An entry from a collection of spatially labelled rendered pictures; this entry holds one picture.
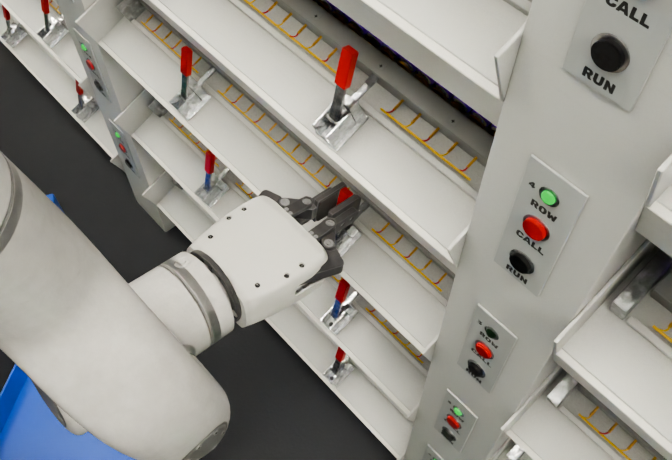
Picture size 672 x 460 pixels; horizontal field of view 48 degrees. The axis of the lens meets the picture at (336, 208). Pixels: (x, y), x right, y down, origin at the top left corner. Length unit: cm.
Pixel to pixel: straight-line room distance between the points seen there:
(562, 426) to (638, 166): 40
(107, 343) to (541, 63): 31
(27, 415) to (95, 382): 83
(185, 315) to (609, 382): 33
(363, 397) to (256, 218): 51
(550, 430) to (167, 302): 37
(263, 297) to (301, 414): 61
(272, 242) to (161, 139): 51
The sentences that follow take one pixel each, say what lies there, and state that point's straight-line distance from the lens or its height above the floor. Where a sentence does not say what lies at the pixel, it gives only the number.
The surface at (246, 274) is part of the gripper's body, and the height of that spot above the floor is 61.
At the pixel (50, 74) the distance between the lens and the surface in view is 160.
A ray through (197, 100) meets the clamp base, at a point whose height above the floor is 50.
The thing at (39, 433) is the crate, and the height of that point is 0.
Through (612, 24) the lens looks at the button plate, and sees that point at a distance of 36.
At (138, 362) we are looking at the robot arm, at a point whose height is 73.
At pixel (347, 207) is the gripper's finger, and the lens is 74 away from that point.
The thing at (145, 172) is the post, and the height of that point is 19.
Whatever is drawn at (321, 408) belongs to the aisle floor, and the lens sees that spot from 125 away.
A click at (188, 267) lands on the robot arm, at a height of 63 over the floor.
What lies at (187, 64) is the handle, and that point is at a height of 56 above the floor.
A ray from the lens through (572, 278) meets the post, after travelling 50.
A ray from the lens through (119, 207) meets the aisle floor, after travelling 148.
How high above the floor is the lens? 119
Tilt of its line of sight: 57 degrees down
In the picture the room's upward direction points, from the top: straight up
